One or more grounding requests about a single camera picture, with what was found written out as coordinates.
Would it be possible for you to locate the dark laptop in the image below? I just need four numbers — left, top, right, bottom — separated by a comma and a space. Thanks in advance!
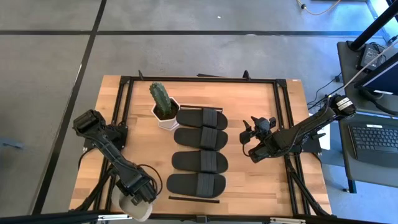
347, 123, 398, 169

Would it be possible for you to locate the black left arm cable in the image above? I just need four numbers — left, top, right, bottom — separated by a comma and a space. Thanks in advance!
136, 164, 164, 197

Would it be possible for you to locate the grey desk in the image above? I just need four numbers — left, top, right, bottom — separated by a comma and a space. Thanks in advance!
336, 39, 398, 194

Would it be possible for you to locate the white hexagonal plant pot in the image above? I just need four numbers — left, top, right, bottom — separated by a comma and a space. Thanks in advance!
150, 96, 181, 131

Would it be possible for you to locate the green cactus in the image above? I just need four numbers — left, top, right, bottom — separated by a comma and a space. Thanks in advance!
149, 82, 173, 121

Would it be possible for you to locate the dark computer monitor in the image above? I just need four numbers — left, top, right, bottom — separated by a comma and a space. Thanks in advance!
354, 52, 398, 96

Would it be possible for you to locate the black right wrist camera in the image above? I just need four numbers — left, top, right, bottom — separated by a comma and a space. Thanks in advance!
255, 116, 277, 131

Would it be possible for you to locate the black stand pole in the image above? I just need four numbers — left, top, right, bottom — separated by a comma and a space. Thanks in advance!
348, 0, 398, 52

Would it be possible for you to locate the beige slide sandal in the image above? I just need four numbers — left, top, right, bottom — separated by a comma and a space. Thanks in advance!
111, 184, 154, 223

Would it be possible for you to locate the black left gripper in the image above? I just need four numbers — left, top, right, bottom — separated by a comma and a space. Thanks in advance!
116, 172, 157, 207

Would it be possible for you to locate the black aluminium table frame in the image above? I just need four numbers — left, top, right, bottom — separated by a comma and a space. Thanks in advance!
0, 70, 398, 224

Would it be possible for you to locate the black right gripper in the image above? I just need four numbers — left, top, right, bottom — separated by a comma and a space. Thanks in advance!
239, 119, 277, 146

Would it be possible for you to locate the black slide sandal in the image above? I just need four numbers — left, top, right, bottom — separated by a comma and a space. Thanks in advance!
171, 150, 229, 174
165, 172, 227, 199
173, 126, 229, 152
175, 107, 229, 131

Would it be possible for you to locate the yellow cable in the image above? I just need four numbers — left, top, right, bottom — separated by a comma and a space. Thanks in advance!
297, 0, 342, 16

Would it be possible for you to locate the black floor cable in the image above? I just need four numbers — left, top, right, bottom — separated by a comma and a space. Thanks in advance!
307, 72, 345, 110

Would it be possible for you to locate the black power adapter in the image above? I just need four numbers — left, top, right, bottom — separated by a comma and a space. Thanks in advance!
356, 42, 386, 72

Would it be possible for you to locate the thin white rod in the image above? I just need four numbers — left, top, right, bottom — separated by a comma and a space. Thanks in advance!
343, 39, 398, 90

